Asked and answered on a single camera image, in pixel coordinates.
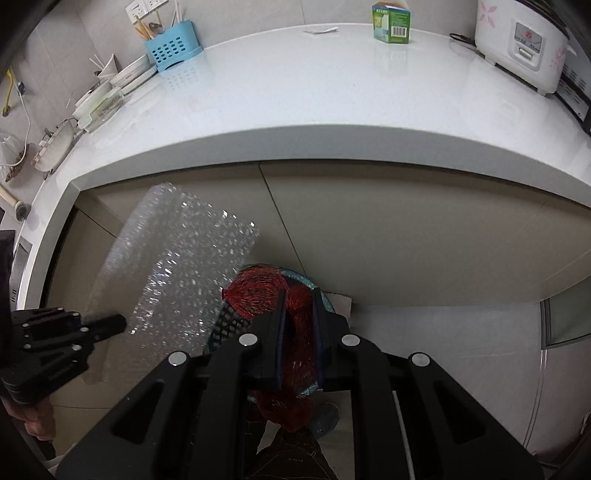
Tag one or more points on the white paper scrap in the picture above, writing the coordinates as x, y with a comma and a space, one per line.
321, 31

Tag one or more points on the blue and black mesh bin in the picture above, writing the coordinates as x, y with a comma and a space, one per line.
226, 323

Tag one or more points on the glass pot lid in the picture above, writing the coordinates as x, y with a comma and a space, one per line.
55, 147

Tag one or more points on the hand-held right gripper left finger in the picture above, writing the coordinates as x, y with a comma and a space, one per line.
280, 332

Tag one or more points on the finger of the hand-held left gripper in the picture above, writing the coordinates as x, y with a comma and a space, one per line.
108, 325

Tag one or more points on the red mesh net bag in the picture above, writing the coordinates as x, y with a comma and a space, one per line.
300, 318

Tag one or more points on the chopsticks in holder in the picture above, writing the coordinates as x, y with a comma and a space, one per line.
145, 30

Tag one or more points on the white flowered rice cooker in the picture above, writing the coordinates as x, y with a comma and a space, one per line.
521, 41

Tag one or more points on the stack of white plates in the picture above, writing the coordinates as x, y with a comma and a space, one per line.
115, 87

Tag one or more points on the grey slipper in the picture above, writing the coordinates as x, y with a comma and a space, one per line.
325, 417

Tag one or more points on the person's left hand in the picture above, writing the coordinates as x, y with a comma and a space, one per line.
39, 420

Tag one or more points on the blue utensil holder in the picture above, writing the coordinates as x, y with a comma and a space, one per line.
171, 48

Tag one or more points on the white wall socket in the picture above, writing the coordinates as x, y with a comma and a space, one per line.
145, 9

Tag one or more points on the person's leg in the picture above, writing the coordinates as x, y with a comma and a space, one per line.
286, 457

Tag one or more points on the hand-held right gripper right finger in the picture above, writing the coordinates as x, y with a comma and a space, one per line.
316, 332

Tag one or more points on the dish brush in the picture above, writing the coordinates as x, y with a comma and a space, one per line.
18, 207

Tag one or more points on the white and black oven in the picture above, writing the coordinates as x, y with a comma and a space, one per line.
575, 97

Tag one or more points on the green and blue carton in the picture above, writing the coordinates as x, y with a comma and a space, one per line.
392, 23

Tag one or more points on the clear bubble wrap sheet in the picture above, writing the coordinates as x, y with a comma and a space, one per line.
184, 258

